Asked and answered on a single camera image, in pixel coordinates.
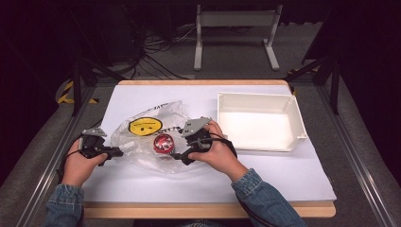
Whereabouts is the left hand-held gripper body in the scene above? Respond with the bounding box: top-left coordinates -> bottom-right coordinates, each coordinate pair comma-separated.
78,127 -> 108,159

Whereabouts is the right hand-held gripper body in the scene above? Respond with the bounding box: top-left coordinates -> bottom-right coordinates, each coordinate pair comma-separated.
181,116 -> 216,153

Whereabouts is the red round tin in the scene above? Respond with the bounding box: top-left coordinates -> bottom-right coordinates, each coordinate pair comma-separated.
153,133 -> 175,155

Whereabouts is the clear plastic smiley bag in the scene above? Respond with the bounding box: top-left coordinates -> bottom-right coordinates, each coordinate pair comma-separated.
111,100 -> 202,174

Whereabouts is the person's left hand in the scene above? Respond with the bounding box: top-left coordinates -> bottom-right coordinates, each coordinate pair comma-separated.
61,138 -> 108,187

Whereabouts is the person's right hand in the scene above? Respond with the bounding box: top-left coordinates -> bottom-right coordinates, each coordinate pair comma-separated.
188,120 -> 249,183

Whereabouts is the white table sheet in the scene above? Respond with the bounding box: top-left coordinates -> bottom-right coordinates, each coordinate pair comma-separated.
82,84 -> 337,203

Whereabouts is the yellow black hazard tape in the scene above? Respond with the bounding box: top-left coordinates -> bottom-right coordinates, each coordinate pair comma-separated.
57,79 -> 100,105

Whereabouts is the black tripod stand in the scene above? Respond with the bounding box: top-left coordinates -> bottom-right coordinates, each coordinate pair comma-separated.
283,53 -> 342,116
69,50 -> 127,117

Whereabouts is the white plastic tray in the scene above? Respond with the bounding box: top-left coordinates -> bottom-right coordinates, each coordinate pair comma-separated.
217,92 -> 308,153

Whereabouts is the white metal stand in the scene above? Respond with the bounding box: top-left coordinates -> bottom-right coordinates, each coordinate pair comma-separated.
193,4 -> 283,72

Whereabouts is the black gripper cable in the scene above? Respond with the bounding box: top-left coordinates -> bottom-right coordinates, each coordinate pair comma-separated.
207,132 -> 238,159
57,135 -> 83,183

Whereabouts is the bundle of floor cables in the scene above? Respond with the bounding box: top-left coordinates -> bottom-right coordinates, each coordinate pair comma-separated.
124,22 -> 198,80

